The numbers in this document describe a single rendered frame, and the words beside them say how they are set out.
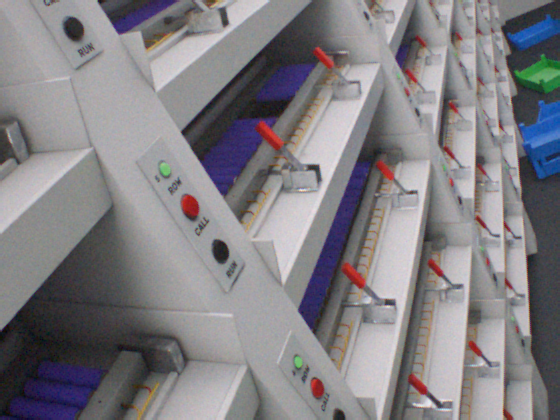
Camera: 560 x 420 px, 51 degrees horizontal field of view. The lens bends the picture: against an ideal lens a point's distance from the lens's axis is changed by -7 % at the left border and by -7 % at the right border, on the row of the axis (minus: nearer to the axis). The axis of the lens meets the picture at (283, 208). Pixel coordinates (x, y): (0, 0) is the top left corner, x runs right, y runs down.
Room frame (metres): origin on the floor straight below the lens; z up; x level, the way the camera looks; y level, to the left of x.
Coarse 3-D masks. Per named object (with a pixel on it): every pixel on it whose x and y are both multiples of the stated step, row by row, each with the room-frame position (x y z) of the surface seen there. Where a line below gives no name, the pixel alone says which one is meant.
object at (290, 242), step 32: (256, 64) 1.03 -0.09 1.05; (288, 64) 1.09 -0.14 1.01; (352, 64) 1.03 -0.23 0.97; (224, 96) 0.90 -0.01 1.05; (320, 96) 0.92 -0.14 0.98; (192, 128) 0.81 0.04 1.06; (320, 128) 0.80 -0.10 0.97; (352, 128) 0.78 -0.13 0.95; (320, 160) 0.71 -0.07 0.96; (352, 160) 0.76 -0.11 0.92; (288, 192) 0.65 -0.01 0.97; (320, 192) 0.64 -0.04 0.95; (288, 224) 0.59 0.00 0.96; (320, 224) 0.61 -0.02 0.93; (288, 256) 0.54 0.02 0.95; (288, 288) 0.50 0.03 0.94
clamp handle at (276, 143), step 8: (256, 128) 0.66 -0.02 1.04; (264, 128) 0.66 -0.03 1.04; (264, 136) 0.66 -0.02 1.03; (272, 136) 0.66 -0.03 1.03; (272, 144) 0.66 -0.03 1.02; (280, 144) 0.66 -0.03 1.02; (280, 152) 0.66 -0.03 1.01; (288, 152) 0.66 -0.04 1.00; (288, 160) 0.65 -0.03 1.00; (296, 160) 0.66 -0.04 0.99; (296, 168) 0.65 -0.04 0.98; (304, 168) 0.66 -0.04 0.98
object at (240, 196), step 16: (320, 64) 0.99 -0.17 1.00; (320, 80) 0.94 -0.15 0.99; (304, 96) 0.87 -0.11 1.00; (288, 112) 0.82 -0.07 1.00; (304, 112) 0.85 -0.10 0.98; (272, 128) 0.78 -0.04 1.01; (288, 128) 0.78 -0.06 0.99; (304, 128) 0.79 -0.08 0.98; (256, 160) 0.70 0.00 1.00; (272, 160) 0.72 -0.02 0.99; (240, 176) 0.67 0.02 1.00; (256, 176) 0.67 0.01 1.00; (240, 192) 0.63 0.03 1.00; (256, 192) 0.65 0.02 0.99; (240, 208) 0.62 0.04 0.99
